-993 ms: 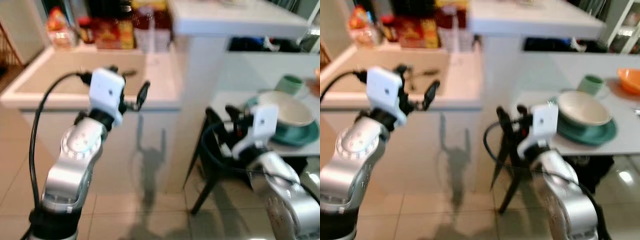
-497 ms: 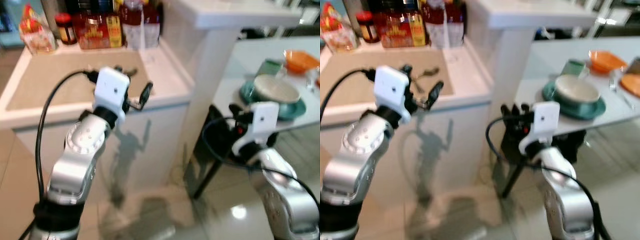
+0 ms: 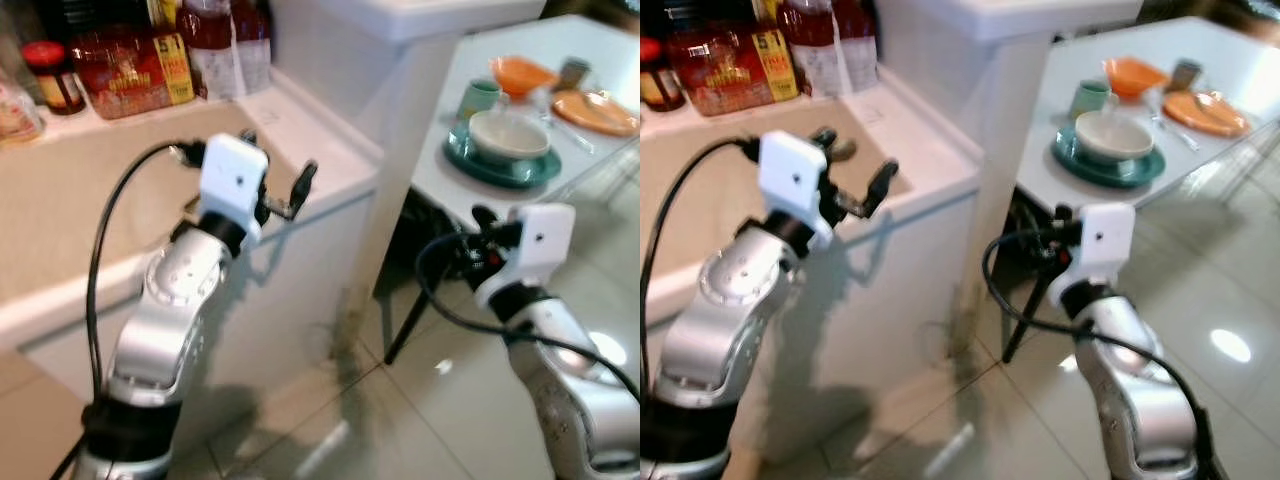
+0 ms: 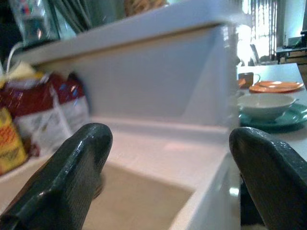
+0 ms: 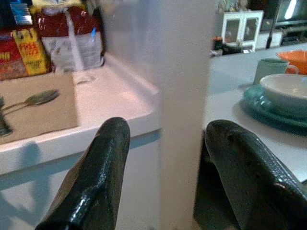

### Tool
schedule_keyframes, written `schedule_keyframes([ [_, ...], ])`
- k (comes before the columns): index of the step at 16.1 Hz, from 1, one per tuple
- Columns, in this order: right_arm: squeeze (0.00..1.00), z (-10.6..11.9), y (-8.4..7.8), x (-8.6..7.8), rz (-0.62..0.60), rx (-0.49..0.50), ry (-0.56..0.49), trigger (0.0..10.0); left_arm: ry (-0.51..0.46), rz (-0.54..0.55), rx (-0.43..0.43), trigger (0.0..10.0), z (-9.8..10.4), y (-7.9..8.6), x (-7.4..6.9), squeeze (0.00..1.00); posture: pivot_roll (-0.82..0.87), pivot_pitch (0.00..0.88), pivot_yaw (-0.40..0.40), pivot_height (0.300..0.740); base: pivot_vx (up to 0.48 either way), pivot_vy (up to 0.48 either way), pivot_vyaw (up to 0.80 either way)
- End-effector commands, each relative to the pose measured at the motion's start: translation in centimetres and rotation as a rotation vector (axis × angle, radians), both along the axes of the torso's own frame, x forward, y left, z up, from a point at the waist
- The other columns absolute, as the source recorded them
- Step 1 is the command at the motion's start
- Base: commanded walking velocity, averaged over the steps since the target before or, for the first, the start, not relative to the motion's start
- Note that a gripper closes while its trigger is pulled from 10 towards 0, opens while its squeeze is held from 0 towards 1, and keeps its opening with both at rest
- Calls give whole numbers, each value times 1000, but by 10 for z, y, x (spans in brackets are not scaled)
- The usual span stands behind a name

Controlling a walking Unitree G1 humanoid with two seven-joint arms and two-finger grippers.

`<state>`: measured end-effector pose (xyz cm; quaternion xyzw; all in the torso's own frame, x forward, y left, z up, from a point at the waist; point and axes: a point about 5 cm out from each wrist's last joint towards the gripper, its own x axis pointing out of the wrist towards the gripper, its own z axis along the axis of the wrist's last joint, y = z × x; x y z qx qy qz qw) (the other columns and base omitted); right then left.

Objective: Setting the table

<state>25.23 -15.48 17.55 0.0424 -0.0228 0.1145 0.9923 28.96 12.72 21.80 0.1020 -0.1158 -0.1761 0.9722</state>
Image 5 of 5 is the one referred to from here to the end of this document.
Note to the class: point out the yellow and red snack box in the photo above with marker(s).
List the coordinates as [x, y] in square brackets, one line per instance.
[31, 52]

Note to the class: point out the white glass-door cabinet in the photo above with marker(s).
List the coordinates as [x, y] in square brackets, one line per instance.
[242, 30]

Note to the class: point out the red and white snack bag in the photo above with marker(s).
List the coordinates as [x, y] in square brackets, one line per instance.
[72, 38]

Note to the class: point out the black jar with orange lid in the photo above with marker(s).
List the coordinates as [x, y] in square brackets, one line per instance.
[217, 43]

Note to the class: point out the orange bowl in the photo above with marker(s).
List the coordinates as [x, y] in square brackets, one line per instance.
[295, 60]

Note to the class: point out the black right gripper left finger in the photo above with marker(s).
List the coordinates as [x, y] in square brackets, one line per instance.
[96, 182]

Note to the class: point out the metal spoon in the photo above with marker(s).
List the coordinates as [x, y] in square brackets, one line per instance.
[38, 98]

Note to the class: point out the white bowl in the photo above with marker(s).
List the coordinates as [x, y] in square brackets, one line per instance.
[285, 91]

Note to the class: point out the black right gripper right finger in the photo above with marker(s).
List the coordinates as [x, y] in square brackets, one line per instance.
[249, 177]

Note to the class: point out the white plastic tray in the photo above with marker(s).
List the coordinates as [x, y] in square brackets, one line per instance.
[100, 100]

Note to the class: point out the light green mug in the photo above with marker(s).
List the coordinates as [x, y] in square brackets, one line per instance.
[268, 68]

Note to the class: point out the low tv console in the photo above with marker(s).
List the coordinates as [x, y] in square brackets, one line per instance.
[287, 33]

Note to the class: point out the teal plate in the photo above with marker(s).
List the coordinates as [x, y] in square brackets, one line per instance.
[259, 105]

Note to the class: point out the blue foil snack packet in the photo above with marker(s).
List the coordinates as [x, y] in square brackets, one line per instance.
[20, 13]

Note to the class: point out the metal fork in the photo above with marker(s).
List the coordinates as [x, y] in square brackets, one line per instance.
[3, 122]

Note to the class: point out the tall frosted plastic cup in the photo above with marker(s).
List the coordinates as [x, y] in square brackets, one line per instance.
[165, 72]

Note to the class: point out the black television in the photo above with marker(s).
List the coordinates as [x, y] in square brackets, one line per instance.
[290, 10]

